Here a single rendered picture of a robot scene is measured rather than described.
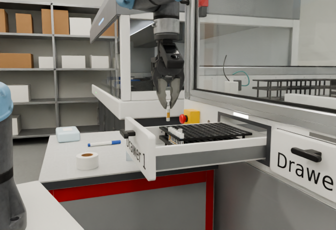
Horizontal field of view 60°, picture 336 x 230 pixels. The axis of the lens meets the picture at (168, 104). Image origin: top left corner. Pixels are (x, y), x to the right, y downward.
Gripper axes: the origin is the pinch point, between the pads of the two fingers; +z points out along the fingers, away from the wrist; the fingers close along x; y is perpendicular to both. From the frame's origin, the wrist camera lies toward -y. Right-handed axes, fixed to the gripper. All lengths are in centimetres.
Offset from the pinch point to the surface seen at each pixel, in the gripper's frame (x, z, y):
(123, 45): 2, -23, 78
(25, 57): 98, -26, 370
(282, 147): -22.4, 8.7, -22.3
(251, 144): -19.1, 9.9, -13.7
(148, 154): 9.8, 9.4, -16.8
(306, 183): -22.7, 14.8, -30.3
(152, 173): 8.9, 13.9, -16.8
